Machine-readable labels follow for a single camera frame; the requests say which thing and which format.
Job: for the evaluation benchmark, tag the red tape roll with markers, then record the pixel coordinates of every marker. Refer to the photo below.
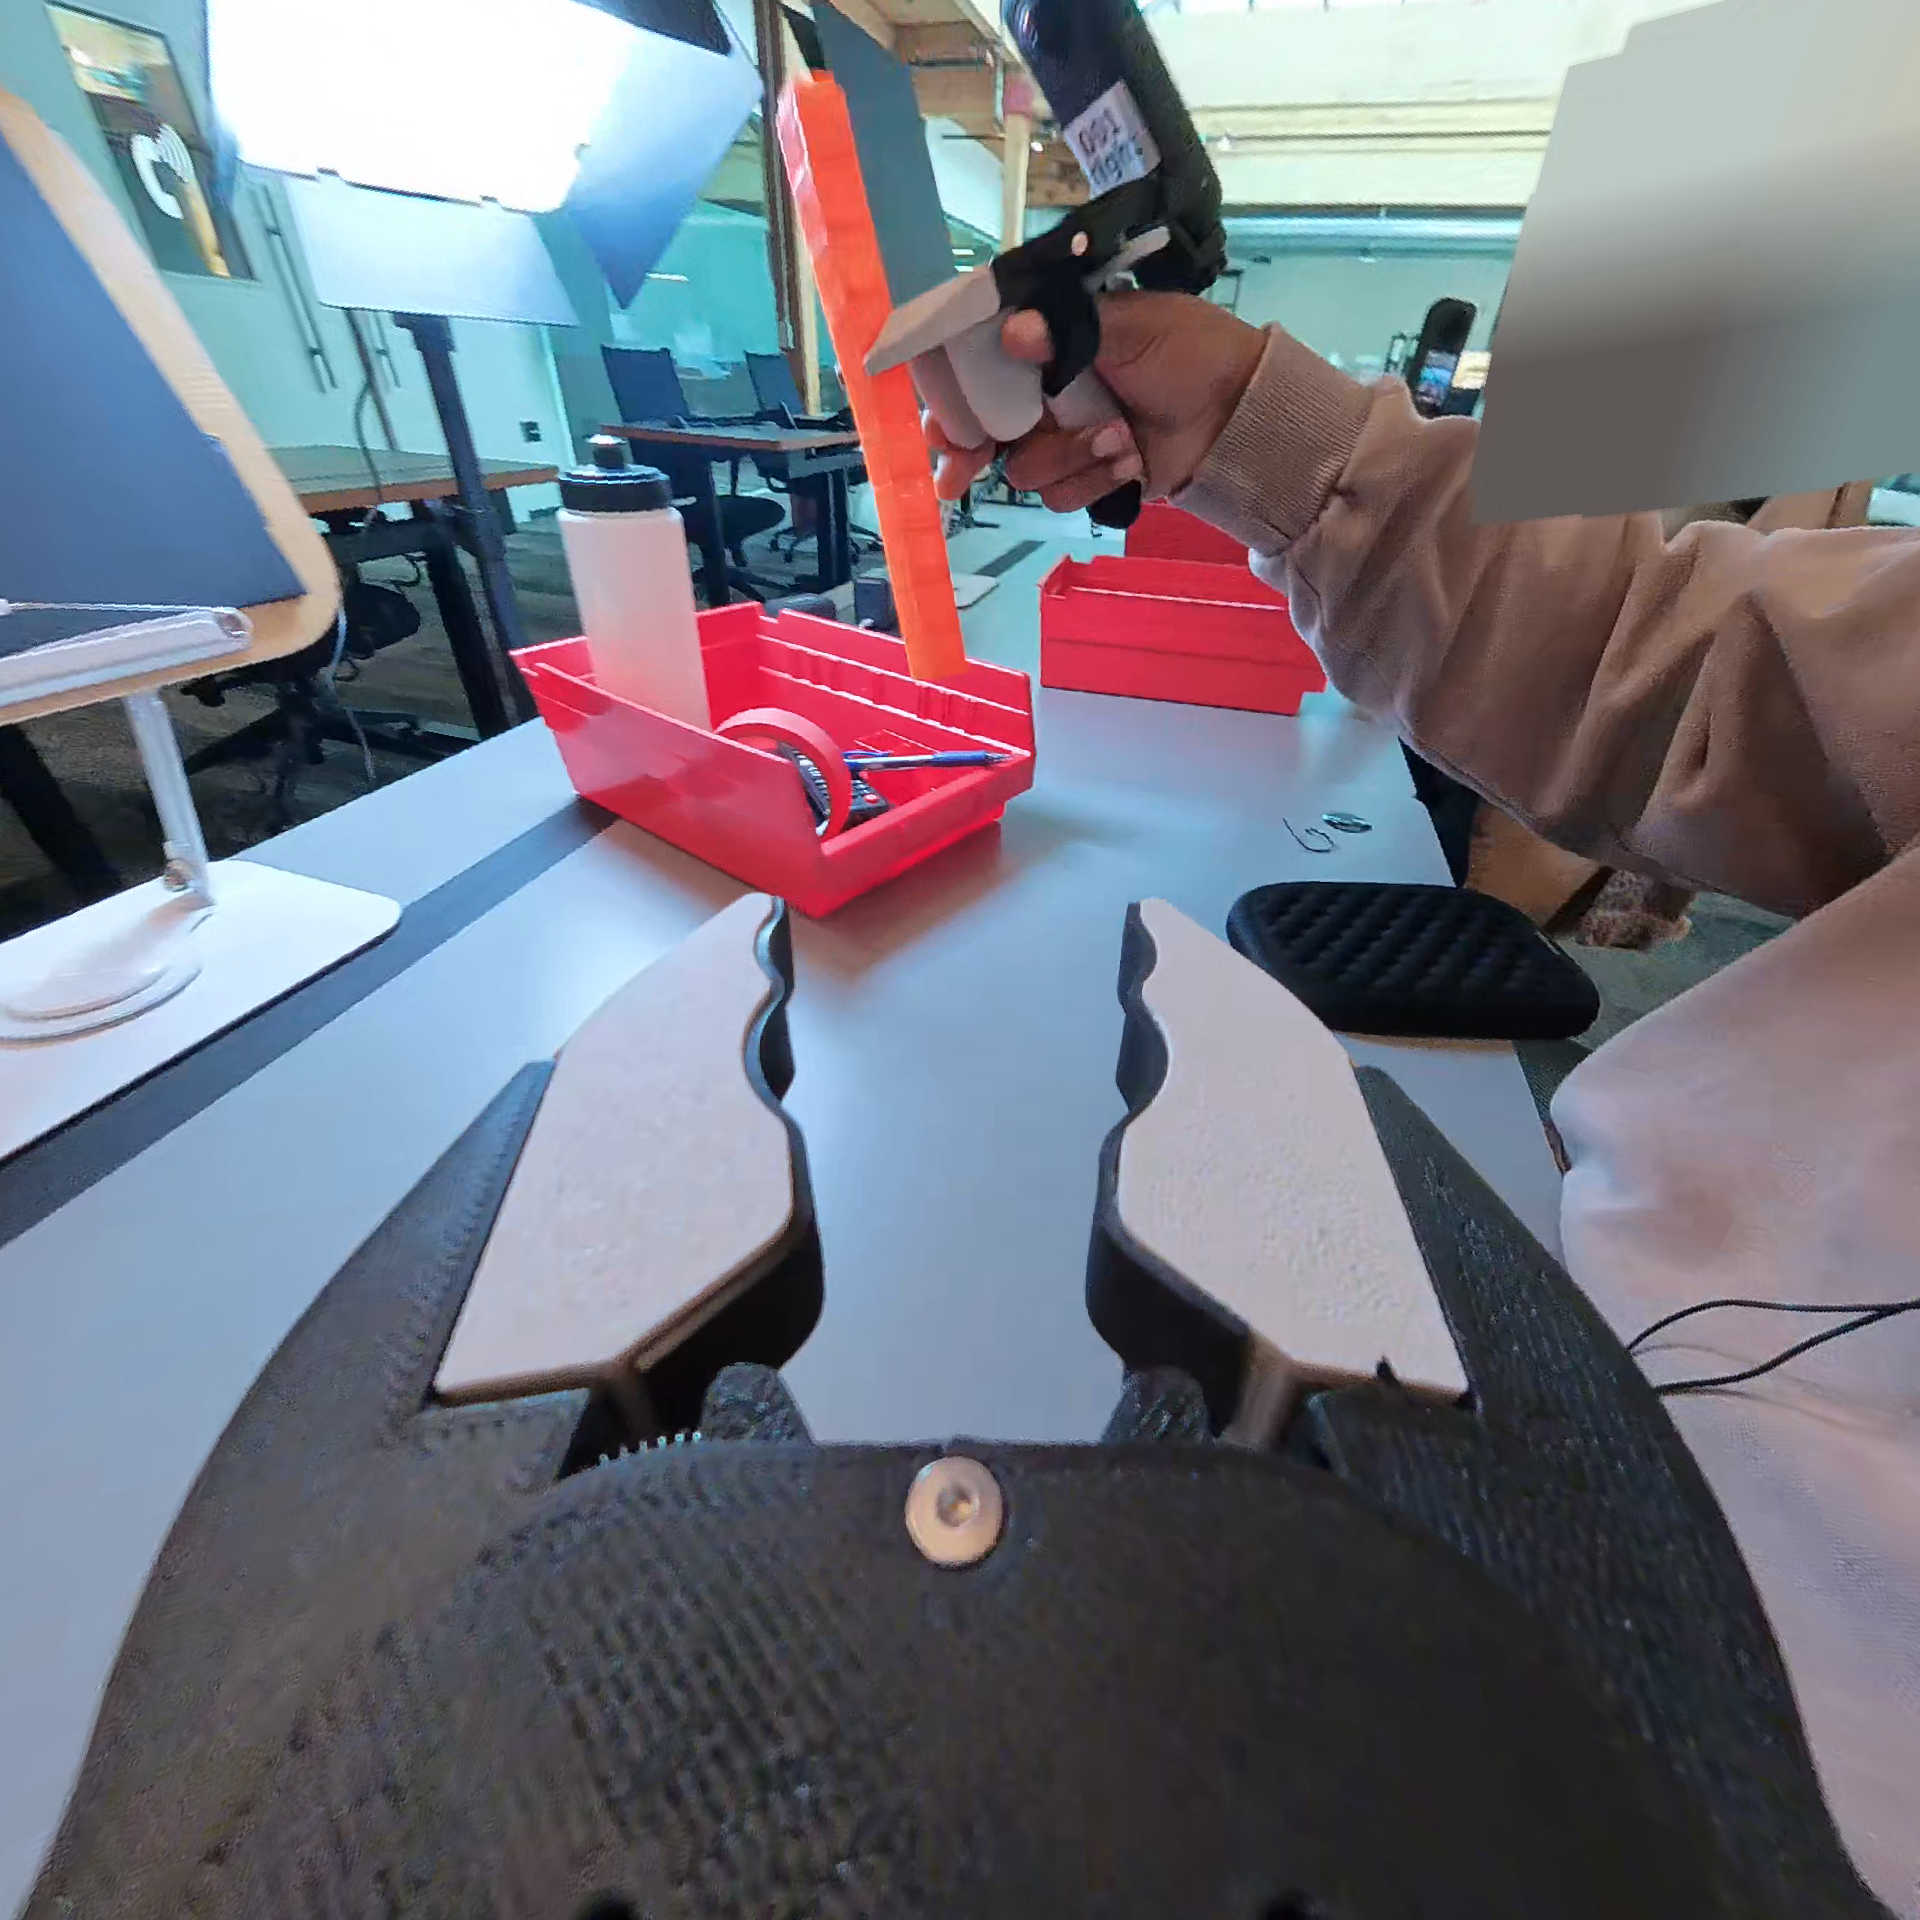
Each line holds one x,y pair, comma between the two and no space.
774,727

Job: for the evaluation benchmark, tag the blue pen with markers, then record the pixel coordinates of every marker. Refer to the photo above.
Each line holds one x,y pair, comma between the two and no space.
931,761

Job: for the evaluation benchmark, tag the white bottle with black cap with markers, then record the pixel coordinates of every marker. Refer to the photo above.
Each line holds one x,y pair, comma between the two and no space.
629,601

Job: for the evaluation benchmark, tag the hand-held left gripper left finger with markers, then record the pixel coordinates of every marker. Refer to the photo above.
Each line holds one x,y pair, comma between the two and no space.
629,1168

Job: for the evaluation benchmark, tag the black light stand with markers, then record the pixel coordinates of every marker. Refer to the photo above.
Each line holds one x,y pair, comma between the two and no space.
458,494

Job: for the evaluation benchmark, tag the studio light panel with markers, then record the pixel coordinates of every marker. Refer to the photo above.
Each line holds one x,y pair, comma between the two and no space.
449,103

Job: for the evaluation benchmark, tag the white tablet stand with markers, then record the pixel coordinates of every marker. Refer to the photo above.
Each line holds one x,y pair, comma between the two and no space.
224,943

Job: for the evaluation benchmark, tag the small metal clip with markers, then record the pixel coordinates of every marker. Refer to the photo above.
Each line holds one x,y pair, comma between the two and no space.
1328,828

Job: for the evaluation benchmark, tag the person's torso in pale sweater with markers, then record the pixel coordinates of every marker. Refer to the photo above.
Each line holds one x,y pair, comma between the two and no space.
1771,1201

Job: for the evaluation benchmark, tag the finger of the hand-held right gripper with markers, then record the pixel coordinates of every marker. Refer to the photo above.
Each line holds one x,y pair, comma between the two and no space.
938,323

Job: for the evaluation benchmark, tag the wooden office desk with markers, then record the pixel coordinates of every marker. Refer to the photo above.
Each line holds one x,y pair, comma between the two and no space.
405,480

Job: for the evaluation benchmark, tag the tall orange block tower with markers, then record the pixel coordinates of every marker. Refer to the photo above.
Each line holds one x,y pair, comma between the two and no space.
884,390

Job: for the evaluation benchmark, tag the person's right hand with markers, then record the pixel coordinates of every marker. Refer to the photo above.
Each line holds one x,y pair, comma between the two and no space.
1185,374

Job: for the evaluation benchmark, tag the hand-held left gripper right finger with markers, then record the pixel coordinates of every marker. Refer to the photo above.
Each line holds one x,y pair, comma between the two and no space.
1276,1184

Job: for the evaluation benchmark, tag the black camera device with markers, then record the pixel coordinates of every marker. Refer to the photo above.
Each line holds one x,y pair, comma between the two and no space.
1442,360

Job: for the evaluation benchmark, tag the red plastic bin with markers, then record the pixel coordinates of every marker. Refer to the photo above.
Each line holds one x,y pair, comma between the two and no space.
1185,531
1169,637
722,794

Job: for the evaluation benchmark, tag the dark board with wooden edge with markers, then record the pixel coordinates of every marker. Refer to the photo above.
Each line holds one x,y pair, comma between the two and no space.
122,448

